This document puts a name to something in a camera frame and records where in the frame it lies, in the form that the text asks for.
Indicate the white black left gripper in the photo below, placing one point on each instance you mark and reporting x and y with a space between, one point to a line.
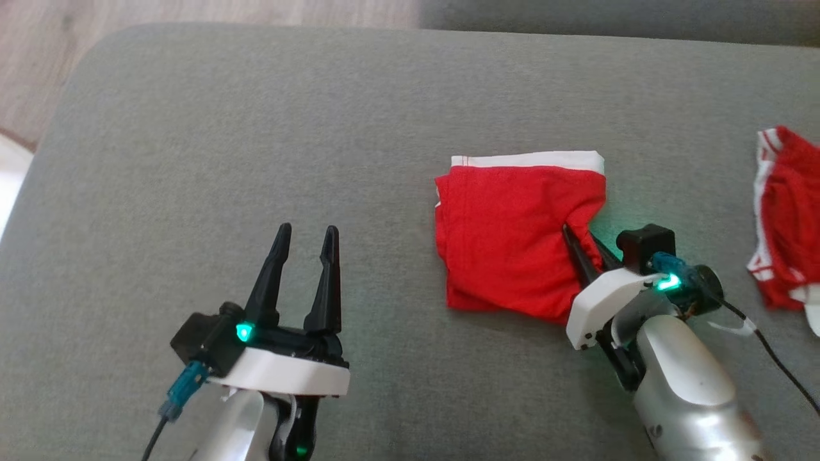
288 374

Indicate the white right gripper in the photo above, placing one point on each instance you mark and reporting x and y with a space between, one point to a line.
599 301

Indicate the red white basketball shorts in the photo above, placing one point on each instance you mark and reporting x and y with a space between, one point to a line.
506 237

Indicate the red white basketball jersey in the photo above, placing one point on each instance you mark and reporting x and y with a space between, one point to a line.
788 211

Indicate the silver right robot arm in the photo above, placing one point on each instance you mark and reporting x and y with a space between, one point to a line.
685 390

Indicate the wide grey sofa seat cushion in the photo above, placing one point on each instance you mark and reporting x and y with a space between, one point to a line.
256 128

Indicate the white laundry basket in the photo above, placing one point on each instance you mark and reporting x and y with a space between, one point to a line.
11 192

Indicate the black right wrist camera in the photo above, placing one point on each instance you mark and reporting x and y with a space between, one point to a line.
644 246

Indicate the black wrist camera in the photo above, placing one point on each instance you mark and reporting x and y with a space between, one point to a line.
644 246
205 339

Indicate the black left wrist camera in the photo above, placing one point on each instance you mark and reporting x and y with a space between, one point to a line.
205 339

